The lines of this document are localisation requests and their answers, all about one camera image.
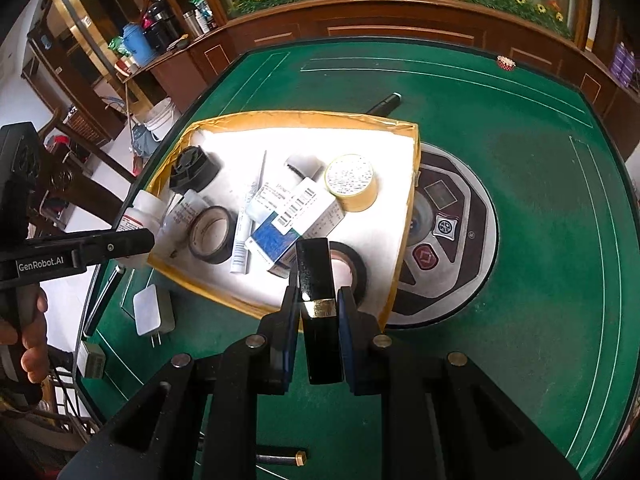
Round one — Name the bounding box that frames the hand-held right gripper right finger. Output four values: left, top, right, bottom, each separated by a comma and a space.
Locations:
336, 286, 583, 480

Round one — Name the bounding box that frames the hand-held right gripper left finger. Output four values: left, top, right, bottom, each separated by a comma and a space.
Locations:
70, 285, 301, 480

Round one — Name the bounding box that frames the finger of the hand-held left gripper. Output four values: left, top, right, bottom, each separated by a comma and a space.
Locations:
80, 228, 156, 267

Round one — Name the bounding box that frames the white pill bottle red label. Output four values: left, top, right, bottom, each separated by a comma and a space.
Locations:
115, 190, 167, 241

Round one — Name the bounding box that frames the black lipstick case gold band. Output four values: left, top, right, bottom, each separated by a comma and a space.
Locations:
295, 239, 346, 386

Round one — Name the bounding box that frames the grey-capped clear bottle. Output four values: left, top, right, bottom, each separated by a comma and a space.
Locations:
161, 191, 208, 256

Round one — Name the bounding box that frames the blue and white box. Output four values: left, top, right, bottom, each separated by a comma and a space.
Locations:
248, 212, 303, 278

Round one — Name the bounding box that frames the yellow-taped white tray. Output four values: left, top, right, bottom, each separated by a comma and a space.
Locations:
147, 110, 421, 333

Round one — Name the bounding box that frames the person's left hand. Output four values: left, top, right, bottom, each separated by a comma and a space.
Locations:
0, 284, 50, 386

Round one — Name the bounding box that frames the flat metal bar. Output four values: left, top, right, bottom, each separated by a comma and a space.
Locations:
82, 265, 126, 338

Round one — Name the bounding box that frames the black tape roll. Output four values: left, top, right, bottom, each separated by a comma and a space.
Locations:
187, 206, 238, 265
327, 241, 368, 311

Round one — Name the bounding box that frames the white charger plug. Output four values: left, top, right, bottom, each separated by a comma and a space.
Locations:
132, 284, 176, 347

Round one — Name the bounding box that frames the dark wooden chair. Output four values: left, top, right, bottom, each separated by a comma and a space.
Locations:
37, 110, 146, 221

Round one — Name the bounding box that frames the white slim tube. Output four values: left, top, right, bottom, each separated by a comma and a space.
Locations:
230, 150, 268, 276

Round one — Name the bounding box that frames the black ribbed fan-shaped block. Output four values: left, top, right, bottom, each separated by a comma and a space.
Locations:
169, 145, 222, 193

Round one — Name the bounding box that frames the blue cloth bag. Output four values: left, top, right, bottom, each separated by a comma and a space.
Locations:
131, 125, 160, 157

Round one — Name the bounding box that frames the grey power adapter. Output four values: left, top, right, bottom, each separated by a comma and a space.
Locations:
75, 342, 106, 380

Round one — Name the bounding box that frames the white barcode box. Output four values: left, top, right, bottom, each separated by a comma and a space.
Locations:
287, 178, 347, 241

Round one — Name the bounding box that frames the metal rod with brass nut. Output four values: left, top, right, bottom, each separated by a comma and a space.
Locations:
255, 451, 308, 467

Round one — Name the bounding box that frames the small white printed box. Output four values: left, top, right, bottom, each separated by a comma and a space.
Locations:
245, 182, 293, 223

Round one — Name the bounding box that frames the white plastic bucket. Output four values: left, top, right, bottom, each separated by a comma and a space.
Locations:
142, 99, 181, 142

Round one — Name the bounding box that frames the round table control panel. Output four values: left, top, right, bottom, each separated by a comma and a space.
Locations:
385, 142, 499, 330

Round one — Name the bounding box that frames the yellow tape roll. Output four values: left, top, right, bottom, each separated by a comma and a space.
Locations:
323, 154, 378, 213

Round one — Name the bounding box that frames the blue thermos jug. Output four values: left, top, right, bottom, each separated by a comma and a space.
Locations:
122, 22, 153, 67

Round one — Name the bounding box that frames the black kettle appliance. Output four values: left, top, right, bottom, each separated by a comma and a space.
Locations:
142, 0, 181, 53

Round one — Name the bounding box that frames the black pen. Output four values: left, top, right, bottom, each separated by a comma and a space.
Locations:
365, 91, 403, 115

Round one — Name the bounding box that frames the purple bottles pack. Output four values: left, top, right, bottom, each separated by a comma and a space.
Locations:
611, 42, 638, 86

